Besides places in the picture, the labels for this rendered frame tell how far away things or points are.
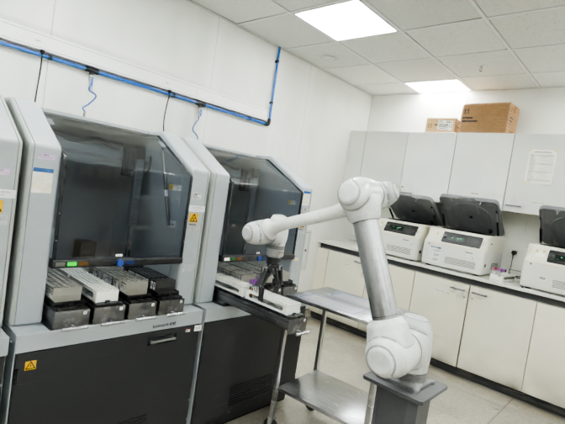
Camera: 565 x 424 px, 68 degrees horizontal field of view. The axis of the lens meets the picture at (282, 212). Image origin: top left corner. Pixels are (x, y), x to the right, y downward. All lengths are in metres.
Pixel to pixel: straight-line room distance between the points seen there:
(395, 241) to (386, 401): 2.62
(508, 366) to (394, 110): 2.93
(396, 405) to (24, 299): 1.50
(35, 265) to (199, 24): 2.35
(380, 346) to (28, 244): 1.36
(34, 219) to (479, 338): 3.46
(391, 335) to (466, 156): 3.05
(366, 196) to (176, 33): 2.29
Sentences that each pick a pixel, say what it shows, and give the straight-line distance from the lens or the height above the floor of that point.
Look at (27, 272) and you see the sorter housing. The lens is 1.90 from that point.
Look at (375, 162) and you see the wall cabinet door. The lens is 4.85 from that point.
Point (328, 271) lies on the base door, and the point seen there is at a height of 0.58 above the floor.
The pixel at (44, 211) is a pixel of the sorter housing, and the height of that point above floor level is 1.18.
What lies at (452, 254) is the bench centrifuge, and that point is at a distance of 4.12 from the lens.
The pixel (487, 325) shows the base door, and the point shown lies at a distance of 4.08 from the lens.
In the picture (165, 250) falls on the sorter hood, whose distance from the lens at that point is 2.11.
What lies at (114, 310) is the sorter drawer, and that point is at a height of 0.79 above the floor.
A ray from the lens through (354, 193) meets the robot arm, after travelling 1.60.
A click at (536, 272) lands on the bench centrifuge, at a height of 1.04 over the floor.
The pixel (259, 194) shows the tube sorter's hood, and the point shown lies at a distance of 2.44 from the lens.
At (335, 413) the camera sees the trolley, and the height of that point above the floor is 0.28.
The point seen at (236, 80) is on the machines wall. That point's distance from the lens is 3.80.
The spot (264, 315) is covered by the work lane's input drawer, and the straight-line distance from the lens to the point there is 2.13.
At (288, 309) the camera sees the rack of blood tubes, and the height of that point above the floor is 0.85.
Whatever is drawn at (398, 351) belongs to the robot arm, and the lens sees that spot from 1.60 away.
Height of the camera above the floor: 1.40
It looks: 3 degrees down
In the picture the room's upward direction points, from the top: 8 degrees clockwise
